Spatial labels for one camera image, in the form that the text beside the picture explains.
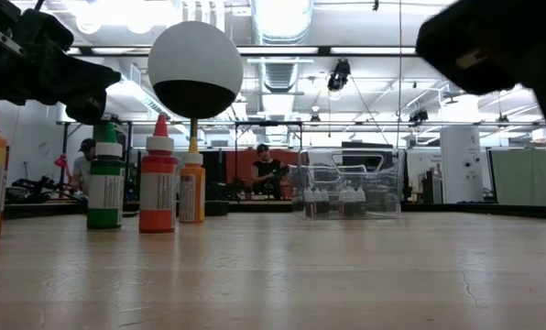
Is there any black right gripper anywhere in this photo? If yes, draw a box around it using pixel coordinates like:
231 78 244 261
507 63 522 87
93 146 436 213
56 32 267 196
414 0 546 171

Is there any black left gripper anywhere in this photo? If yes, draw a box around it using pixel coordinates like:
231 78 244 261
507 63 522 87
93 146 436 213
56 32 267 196
0 0 123 126

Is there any green food coloring bottle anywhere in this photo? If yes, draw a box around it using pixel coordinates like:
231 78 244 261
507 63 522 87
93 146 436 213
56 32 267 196
85 122 127 231

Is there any orange food coloring bottle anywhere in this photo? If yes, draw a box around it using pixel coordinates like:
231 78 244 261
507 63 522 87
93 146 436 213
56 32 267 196
178 136 207 225

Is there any small green dropper bottle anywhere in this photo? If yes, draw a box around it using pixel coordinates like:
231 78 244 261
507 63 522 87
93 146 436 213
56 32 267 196
345 185 357 217

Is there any red food coloring bottle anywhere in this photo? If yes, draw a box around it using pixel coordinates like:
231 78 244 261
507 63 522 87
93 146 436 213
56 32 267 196
137 114 180 235

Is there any person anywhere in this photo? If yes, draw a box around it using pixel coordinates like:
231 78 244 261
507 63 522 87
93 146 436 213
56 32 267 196
70 137 99 197
248 142 289 201

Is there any white globe table lamp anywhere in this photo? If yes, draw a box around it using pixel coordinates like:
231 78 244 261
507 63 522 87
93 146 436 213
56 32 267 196
147 19 246 218

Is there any white cabinet unit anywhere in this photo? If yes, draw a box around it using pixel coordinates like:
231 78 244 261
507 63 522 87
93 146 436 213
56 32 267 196
439 125 486 205

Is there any clear plastic bin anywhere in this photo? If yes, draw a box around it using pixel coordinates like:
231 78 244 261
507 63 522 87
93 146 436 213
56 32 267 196
295 147 405 221

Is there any green partition panel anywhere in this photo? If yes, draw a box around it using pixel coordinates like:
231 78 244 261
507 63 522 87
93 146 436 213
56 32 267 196
486 146 546 208

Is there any black overhead camera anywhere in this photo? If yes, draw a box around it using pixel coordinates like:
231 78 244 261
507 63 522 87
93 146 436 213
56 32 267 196
325 58 353 94

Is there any orange wall panel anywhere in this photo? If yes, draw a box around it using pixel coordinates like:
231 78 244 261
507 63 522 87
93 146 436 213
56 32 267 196
225 148 301 187

